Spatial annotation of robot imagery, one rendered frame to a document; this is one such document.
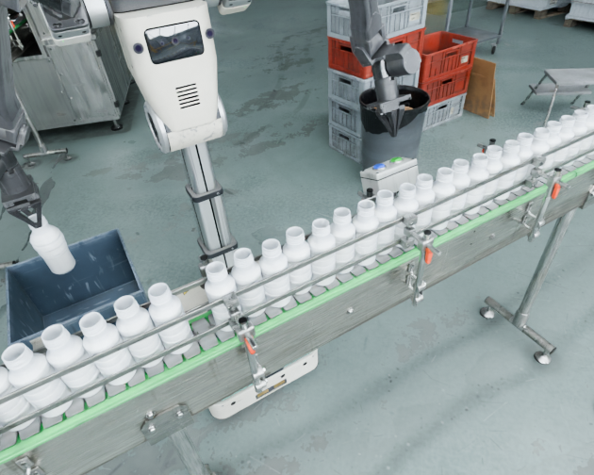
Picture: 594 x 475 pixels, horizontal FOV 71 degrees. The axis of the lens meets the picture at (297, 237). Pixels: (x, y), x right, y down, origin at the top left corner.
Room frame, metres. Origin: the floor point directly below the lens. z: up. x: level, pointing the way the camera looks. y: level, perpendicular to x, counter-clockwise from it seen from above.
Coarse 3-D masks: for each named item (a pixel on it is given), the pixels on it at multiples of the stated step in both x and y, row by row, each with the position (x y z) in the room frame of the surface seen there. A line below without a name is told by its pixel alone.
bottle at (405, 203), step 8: (408, 184) 0.81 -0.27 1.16; (400, 192) 0.79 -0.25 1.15; (408, 192) 0.78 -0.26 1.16; (400, 200) 0.79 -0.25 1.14; (408, 200) 0.78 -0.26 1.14; (416, 200) 0.79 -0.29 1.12; (400, 208) 0.77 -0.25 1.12; (408, 208) 0.77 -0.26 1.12; (416, 208) 0.77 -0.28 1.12; (400, 216) 0.77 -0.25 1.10; (400, 224) 0.77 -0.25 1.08; (400, 232) 0.77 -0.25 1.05
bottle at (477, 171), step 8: (472, 160) 0.90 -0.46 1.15; (480, 160) 0.89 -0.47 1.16; (472, 168) 0.89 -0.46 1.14; (480, 168) 0.88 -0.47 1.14; (472, 176) 0.88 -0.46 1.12; (480, 176) 0.87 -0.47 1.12; (472, 184) 0.88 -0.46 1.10; (472, 192) 0.87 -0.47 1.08; (480, 192) 0.87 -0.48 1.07; (472, 200) 0.87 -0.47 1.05; (480, 200) 0.88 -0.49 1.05
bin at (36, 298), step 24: (96, 240) 0.98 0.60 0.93; (120, 240) 1.01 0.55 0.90; (24, 264) 0.89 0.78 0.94; (96, 264) 0.97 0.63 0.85; (120, 264) 1.00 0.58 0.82; (24, 288) 0.88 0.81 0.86; (48, 288) 0.90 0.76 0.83; (72, 288) 0.93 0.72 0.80; (96, 288) 0.96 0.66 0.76; (120, 288) 0.97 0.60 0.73; (24, 312) 0.78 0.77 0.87; (48, 312) 0.89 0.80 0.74; (72, 312) 0.89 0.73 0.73; (24, 336) 0.69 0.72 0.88
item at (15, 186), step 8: (16, 168) 0.80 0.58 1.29; (8, 176) 0.78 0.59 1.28; (16, 176) 0.79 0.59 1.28; (24, 176) 0.81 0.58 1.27; (0, 184) 0.78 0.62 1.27; (8, 184) 0.78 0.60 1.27; (16, 184) 0.79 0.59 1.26; (24, 184) 0.80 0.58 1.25; (32, 184) 0.82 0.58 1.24; (8, 192) 0.78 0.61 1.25; (16, 192) 0.78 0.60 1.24; (24, 192) 0.78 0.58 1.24; (32, 192) 0.78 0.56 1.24; (8, 200) 0.76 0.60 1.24; (16, 200) 0.76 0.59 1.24
